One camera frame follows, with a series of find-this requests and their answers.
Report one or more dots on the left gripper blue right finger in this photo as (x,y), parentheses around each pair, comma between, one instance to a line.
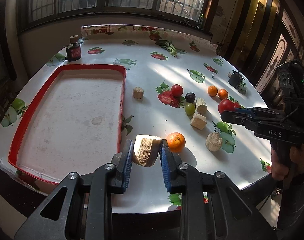
(173,180)

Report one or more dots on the cylindrical cork piece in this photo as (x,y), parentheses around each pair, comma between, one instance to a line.
(201,106)

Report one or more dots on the angular cork block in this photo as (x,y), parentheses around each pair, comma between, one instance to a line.
(198,121)

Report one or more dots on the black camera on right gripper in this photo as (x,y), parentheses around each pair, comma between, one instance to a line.
(291,81)

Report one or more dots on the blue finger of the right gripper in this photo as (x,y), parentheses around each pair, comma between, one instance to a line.
(248,121)
(247,111)

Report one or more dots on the large beige cork wedge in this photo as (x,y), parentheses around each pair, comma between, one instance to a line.
(146,150)

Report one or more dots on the red rimmed white tray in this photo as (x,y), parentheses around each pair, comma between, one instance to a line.
(73,124)

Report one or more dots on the small round cork piece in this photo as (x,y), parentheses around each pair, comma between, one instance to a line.
(138,92)

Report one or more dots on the rough lumpy cork piece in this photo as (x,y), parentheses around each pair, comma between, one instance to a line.
(214,142)

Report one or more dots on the green grape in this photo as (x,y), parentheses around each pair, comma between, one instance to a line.
(189,109)

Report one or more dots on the dark purple plum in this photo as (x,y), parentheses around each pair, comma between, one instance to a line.
(190,97)

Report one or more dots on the dark bottle with cork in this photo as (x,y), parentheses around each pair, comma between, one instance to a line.
(73,50)

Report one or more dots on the large orange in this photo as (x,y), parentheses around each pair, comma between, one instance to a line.
(176,142)

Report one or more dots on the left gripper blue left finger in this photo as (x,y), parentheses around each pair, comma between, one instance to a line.
(123,165)

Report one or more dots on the red tomato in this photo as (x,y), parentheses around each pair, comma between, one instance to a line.
(177,90)
(226,105)

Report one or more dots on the fruit print tablecloth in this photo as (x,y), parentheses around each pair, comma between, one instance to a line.
(155,60)

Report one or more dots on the small orange mandarin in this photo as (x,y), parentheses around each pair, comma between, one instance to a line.
(212,91)
(223,94)

